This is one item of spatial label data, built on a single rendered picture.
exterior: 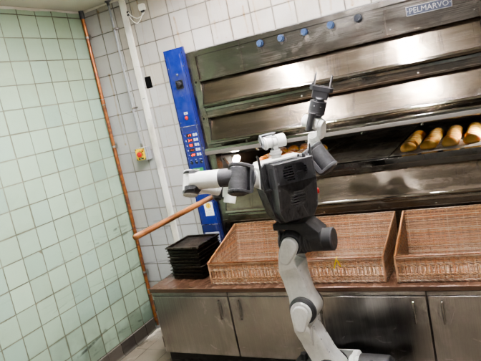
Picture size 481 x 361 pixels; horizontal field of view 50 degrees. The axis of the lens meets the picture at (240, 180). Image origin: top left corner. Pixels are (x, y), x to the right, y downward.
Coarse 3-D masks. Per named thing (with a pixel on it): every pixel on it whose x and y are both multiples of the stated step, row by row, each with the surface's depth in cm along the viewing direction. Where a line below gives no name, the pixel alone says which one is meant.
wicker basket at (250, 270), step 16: (240, 224) 368; (256, 224) 363; (272, 224) 357; (224, 240) 353; (240, 240) 368; (256, 240) 362; (272, 240) 357; (224, 256) 352; (240, 256) 368; (256, 256) 361; (224, 272) 328; (240, 272) 323; (256, 272) 318; (272, 272) 331
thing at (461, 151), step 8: (432, 152) 305; (440, 152) 301; (448, 152) 299; (456, 152) 297; (464, 152) 295; (472, 152) 293; (480, 152) 292; (360, 160) 327; (368, 160) 321; (376, 160) 318; (384, 160) 316; (392, 160) 314; (400, 160) 312; (408, 160) 310; (416, 160) 308; (336, 168) 331; (344, 168) 329; (352, 168) 326
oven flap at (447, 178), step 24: (408, 168) 314; (432, 168) 308; (456, 168) 301; (480, 168) 295; (336, 192) 334; (360, 192) 327; (384, 192) 320; (408, 192) 313; (432, 192) 304; (456, 192) 298
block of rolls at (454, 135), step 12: (420, 132) 370; (432, 132) 351; (444, 132) 363; (456, 132) 335; (468, 132) 324; (480, 132) 322; (408, 144) 324; (432, 144) 316; (444, 144) 314; (456, 144) 311
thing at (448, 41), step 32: (416, 32) 295; (448, 32) 286; (480, 32) 278; (288, 64) 332; (320, 64) 321; (352, 64) 311; (384, 64) 302; (416, 64) 295; (224, 96) 353; (256, 96) 341
